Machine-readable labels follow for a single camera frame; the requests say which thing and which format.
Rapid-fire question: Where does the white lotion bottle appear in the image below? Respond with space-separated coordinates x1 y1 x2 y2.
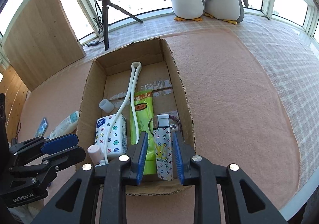
49 111 80 139

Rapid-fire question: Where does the small pink bottle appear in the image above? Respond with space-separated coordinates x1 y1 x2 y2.
87 144 105 165

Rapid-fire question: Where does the patterned tissue pack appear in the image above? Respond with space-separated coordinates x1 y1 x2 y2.
95 114 127 161

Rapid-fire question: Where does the translucent bottle cap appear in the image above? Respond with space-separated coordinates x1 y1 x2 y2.
98 99 115 113

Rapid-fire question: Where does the dark hair tie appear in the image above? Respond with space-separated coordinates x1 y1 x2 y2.
148 115 183 137

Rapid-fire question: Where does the patterned lighter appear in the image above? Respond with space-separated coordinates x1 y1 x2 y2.
153 114 174 181

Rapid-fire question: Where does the white roller massager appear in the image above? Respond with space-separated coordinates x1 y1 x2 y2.
98 61 143 166

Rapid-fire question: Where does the blue sachet packet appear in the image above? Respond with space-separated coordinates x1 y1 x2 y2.
34 117 48 138

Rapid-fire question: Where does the pine wood headboard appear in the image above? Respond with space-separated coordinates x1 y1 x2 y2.
1 66 29 145

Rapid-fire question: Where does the cardboard box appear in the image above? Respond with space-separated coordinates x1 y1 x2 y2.
77 38 195 195

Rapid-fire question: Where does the large wooden board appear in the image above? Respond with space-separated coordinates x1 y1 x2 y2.
3 0 85 91

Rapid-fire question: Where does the plaid bed sheet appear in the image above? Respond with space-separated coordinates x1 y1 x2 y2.
82 12 319 190

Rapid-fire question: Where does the black tripod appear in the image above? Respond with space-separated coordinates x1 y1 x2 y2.
99 0 143 51

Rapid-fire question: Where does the black inline cable remote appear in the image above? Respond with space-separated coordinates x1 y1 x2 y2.
87 41 99 47

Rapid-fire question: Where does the black cable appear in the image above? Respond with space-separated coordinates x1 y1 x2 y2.
81 0 105 46

